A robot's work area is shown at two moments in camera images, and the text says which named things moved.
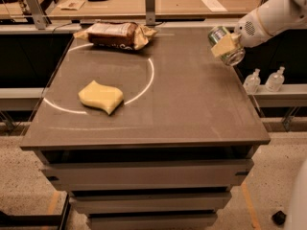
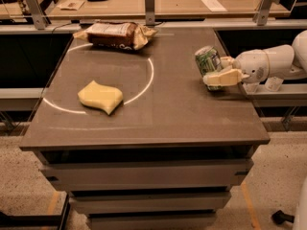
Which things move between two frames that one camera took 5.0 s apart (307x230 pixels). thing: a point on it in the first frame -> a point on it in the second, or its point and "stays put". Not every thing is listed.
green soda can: x=217 y=34 -> x=208 y=59
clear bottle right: x=275 y=80 stays put
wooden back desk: x=172 y=2 stays put
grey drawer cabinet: x=153 y=136 stays put
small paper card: x=72 y=4 stays put
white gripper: x=250 y=33 -> x=252 y=66
